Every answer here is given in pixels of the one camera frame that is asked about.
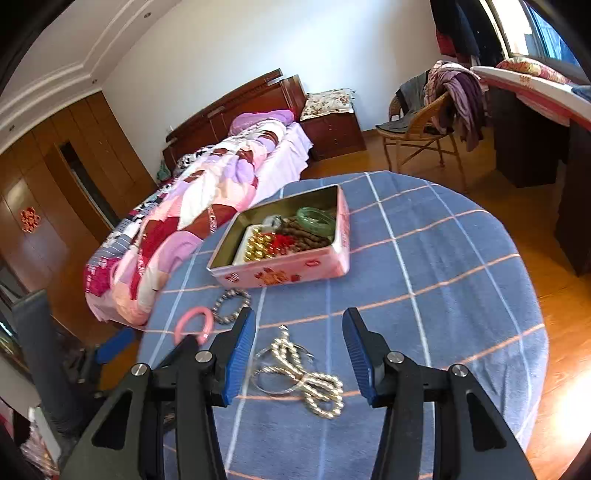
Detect pink tin box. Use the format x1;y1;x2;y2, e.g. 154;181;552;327
206;185;351;289

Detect purple pillow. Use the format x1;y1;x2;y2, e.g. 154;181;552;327
229;109;296;136

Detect dark wooden bed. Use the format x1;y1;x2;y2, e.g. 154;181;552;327
84;68;315;329

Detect dark metallic bead bracelet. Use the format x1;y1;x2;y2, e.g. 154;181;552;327
212;288;252;325

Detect purple garment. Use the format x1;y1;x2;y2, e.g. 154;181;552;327
425;60;488;153

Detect window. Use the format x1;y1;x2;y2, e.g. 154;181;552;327
480;0;583;70

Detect floral pillow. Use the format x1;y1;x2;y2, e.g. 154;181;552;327
495;55;573;85

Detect hanging dark coats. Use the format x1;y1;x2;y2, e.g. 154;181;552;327
429;0;506;68

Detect wicker chair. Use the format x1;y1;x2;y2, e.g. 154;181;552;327
376;90;467;192

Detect silver bangle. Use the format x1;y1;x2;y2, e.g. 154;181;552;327
250;345;317;397

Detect floral cushion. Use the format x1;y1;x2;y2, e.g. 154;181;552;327
300;89;357;121

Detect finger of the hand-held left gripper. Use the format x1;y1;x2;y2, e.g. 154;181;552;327
95;327;137;365

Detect grey garment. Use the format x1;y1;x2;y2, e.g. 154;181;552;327
375;71;455;134

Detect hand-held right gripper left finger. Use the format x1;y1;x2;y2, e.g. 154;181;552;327
62;307;257;480

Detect white pink desk cover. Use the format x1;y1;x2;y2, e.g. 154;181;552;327
471;66;591;127

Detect dark desk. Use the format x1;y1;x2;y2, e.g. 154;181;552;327
471;65;591;278

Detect pink patchwork quilt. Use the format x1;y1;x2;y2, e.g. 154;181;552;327
84;121;289;328

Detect wooden wardrobe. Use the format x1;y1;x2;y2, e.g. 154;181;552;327
0;90;160;296

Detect pink bangle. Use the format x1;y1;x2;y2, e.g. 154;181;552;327
174;307;214;346

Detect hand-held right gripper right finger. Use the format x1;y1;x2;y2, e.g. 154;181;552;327
342;307;539;480

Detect cream pearl bead necklace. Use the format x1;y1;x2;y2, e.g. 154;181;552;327
269;325;345;420

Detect red string gold bead bracelet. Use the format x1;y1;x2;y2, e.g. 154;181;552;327
242;231;296;263

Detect green jade bangle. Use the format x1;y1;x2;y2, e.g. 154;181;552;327
295;207;339;237

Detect hanging red garment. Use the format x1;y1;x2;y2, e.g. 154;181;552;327
436;30;458;58

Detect dark wooden nightstand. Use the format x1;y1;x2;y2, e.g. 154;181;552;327
300;112;367;161

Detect brown wooden bead bracelet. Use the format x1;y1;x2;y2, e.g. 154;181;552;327
277;215;333;252

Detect lilac bed sheet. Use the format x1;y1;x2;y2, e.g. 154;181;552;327
254;122;315;199

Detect round table with blue cloth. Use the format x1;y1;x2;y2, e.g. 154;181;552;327
139;171;550;480

